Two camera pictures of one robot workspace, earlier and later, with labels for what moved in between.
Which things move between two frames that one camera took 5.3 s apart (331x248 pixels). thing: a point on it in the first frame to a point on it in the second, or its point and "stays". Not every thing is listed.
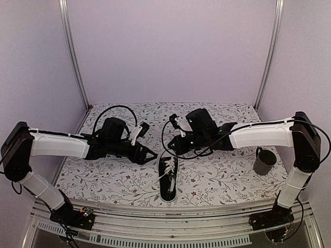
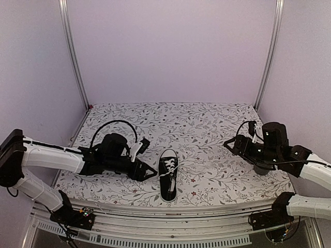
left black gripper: (141, 159) to (145, 167)
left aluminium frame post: (63, 7) stays
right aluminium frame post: (279, 9) stays
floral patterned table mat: (245, 174) stays
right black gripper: (180, 149) to (237, 149)
